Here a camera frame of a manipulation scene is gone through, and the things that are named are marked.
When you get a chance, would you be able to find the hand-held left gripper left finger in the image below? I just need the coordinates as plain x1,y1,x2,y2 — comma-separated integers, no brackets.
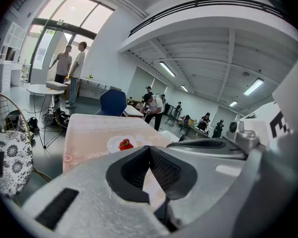
22,144,170,238

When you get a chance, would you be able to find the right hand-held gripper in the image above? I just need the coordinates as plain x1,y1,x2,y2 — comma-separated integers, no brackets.
166,54,298,161

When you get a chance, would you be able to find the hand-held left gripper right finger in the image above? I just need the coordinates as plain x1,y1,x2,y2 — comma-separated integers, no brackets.
149,145,248,233

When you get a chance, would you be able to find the white round plate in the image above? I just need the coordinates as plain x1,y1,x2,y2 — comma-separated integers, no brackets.
106,135,140,155

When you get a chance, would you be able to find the table with checked cloth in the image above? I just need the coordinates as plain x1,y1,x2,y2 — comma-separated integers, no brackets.
62,113,181,213

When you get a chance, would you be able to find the wooden cabinet with white top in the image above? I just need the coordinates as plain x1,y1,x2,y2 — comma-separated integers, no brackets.
122,105,145,119

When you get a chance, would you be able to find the pile of black equipment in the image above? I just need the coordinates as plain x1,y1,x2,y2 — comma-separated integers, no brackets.
42,107,71,129

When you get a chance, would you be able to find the black white floral seat cushion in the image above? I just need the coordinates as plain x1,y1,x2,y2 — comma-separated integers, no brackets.
0,130,34,198

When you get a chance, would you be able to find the blue chair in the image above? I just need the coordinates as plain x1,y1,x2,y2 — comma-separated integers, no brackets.
94,88,128,117

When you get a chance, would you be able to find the long white table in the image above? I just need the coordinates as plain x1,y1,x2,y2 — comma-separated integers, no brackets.
78,76,110,99

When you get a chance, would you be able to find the flat white box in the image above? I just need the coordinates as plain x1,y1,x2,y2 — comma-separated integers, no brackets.
45,80,69,91

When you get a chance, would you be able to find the round white side table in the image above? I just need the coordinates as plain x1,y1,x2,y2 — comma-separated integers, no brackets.
26,84,65,150

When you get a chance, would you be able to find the white shelf cabinet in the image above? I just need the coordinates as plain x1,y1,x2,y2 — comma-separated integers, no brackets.
0,21,28,93

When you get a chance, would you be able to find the long black balcony railing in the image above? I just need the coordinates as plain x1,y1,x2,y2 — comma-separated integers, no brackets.
128,0,289,37

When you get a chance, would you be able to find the short black balcony railing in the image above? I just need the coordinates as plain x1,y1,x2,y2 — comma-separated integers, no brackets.
12,0,30,11

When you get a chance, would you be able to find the gold wire chair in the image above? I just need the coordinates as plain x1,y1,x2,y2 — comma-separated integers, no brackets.
0,91,54,203

